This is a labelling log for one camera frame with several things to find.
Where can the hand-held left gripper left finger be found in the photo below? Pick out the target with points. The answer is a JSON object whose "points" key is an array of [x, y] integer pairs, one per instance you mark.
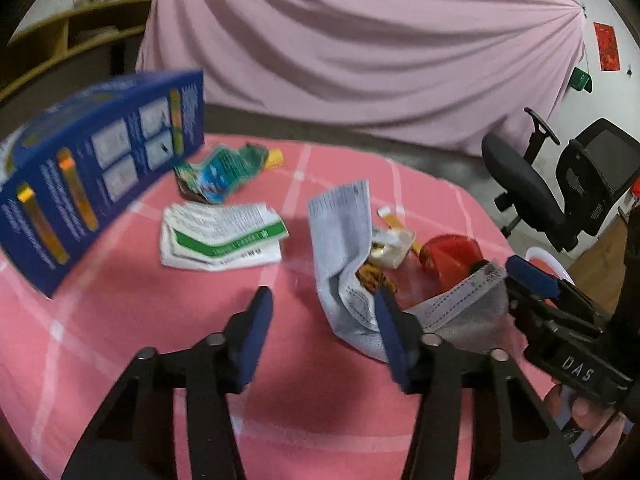
{"points": [[255, 340]]}

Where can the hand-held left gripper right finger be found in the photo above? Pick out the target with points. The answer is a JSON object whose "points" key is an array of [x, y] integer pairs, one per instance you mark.
{"points": [[387, 330]]}

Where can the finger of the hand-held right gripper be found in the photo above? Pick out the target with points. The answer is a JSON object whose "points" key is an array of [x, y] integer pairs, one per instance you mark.
{"points": [[525, 310], [532, 275]]}

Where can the pink white plastic basin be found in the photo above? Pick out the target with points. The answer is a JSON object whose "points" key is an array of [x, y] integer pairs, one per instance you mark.
{"points": [[547, 259]]}

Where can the grey face mask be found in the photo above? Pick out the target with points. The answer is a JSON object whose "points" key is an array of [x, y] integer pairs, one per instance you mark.
{"points": [[335, 240]]}

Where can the green snack wrapper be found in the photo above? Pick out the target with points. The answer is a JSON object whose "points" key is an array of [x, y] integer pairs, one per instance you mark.
{"points": [[220, 175]]}

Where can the person's right hand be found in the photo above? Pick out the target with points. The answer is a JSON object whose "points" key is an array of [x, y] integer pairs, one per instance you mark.
{"points": [[585, 417]]}

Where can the brown crumpled wrapper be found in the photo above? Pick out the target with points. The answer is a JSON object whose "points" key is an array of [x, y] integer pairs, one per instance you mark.
{"points": [[372, 277]]}

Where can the wooden cabinet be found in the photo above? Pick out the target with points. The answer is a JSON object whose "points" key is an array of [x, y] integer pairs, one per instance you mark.
{"points": [[602, 265]]}

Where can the white gold snack wrapper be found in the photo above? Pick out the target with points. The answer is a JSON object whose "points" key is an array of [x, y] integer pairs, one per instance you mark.
{"points": [[392, 247]]}

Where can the red plastic cup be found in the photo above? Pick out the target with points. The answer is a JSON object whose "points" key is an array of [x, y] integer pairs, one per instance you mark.
{"points": [[450, 260]]}

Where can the black office chair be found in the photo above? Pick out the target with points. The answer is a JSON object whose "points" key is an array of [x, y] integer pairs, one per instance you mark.
{"points": [[530, 185]]}

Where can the white green paper leaflet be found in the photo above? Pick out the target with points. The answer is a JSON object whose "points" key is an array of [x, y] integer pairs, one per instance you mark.
{"points": [[220, 235]]}

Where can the orange paper strip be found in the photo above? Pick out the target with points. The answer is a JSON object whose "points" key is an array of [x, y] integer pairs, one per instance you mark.
{"points": [[390, 217]]}

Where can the small yellow wrapper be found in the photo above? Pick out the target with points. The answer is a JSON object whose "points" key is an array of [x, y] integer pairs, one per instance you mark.
{"points": [[275, 158]]}

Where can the green folded fan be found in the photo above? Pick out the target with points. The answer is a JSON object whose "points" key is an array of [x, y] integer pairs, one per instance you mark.
{"points": [[582, 80]]}

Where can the blue cardboard box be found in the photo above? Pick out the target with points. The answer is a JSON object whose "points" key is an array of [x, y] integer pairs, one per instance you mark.
{"points": [[100, 160]]}

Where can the pink hanging sheet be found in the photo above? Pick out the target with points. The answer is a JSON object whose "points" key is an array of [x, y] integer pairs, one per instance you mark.
{"points": [[350, 45]]}

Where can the yellow wooden shelf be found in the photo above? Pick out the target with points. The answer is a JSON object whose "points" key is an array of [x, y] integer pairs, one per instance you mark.
{"points": [[60, 30]]}

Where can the red wall poster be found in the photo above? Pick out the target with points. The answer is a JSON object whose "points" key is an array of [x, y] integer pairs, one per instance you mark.
{"points": [[607, 47]]}

